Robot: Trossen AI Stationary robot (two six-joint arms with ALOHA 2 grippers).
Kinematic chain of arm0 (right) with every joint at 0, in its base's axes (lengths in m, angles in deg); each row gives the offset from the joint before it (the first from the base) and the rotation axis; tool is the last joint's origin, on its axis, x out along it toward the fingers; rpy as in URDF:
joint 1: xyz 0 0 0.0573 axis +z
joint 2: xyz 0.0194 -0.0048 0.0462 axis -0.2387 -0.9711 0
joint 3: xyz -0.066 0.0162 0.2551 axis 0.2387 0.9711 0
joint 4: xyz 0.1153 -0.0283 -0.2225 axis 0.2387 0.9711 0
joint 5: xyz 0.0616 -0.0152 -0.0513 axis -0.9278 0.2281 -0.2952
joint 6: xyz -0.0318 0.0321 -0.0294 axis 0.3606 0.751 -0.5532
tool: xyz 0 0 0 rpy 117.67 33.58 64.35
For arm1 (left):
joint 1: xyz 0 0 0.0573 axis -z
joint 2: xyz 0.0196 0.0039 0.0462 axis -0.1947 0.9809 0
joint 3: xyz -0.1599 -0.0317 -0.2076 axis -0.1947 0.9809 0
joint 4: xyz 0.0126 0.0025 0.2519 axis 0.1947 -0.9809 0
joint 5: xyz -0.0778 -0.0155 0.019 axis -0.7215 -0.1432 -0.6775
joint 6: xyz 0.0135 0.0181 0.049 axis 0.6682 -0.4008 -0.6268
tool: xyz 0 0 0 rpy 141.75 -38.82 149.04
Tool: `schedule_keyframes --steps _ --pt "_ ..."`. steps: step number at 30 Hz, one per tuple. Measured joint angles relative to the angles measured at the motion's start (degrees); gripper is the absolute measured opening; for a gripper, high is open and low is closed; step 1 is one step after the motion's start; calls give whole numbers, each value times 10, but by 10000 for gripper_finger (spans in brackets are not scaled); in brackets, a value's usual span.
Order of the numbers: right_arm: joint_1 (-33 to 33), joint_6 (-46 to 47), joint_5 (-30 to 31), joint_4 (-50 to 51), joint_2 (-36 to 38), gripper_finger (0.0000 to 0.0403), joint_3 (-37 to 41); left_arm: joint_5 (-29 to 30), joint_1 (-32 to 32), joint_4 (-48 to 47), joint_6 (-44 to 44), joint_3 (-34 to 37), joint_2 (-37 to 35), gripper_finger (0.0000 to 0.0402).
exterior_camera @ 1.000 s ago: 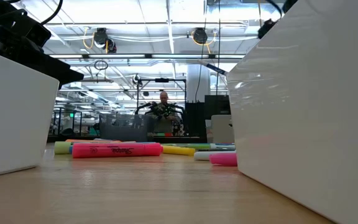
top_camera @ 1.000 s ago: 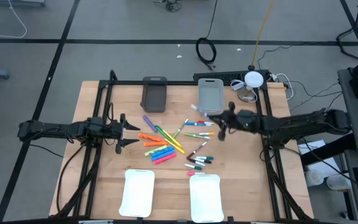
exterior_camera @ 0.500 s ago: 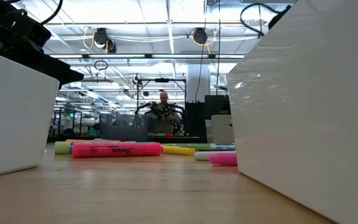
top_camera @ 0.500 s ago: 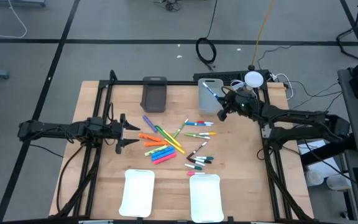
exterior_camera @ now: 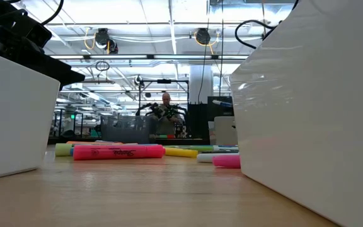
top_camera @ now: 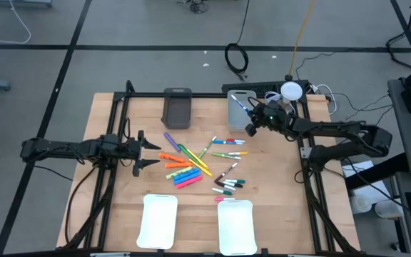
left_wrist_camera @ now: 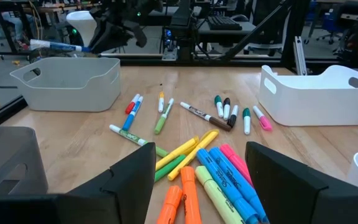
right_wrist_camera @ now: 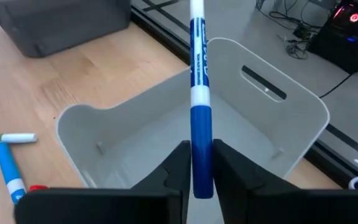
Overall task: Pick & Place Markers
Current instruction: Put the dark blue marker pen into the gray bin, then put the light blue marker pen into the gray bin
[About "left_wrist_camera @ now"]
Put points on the black office chair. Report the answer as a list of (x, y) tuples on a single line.
[(266, 28)]

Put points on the yellow slim highlighter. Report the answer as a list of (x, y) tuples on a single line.
[(179, 152), (194, 154)]

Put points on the dark grey desk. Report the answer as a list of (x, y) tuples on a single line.
[(228, 34)]

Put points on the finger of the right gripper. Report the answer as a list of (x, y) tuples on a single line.
[(99, 45)]

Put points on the orange Sharpie highlighter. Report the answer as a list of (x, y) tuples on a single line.
[(169, 205), (190, 196)]

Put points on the green slim highlighter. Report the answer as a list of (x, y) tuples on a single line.
[(169, 168)]

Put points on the blue Sharpie highlighter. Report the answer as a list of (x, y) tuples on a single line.
[(238, 182), (228, 189)]

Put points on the brown Expo marker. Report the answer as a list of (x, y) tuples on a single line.
[(219, 123)]

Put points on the blue office chair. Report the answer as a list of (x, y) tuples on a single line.
[(329, 26)]

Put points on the black cap small marker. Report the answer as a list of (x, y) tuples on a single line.
[(232, 119), (226, 112)]

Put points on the light grey plastic bin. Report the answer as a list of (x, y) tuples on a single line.
[(73, 99)]

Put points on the red cap small marker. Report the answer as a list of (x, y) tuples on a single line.
[(130, 108)]

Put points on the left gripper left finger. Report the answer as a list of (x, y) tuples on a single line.
[(104, 205)]

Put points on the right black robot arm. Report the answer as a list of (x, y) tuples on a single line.
[(183, 18)]

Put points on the black computer tower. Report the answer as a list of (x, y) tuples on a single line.
[(169, 43)]

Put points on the pale yellow Sharpie highlighter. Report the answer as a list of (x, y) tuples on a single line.
[(216, 196)]

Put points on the green cap small marker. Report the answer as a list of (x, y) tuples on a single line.
[(247, 124), (219, 110)]

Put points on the pink cap small marker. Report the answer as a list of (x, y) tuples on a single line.
[(264, 123)]

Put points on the yellow cap small marker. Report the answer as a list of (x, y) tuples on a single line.
[(161, 105)]

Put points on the blue Expo marker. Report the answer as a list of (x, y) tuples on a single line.
[(61, 46), (129, 121)]

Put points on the light green Expo marker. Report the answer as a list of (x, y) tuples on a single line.
[(159, 126)]

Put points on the silver aluminium extrusion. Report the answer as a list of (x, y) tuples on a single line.
[(300, 56)]

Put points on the pink Sharpie highlighter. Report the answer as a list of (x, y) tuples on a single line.
[(233, 158)]

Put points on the dark green Expo marker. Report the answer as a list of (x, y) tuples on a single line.
[(129, 136)]

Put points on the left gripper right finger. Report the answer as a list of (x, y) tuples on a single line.
[(291, 193)]

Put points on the dark grey translucent bin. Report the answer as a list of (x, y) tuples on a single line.
[(8, 155)]

